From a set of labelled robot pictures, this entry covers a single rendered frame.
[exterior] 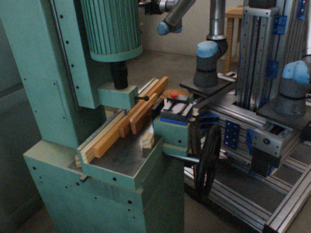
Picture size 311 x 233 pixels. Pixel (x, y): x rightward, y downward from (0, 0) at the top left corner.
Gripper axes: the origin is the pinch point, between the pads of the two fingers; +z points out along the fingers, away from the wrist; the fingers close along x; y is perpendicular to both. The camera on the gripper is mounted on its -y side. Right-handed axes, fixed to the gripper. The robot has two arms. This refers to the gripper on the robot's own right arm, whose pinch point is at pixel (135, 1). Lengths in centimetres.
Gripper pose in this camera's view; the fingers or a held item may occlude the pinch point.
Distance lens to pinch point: 184.6
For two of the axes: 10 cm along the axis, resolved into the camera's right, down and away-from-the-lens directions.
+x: 5.3, -5.8, 6.2
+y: 1.4, 7.8, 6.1
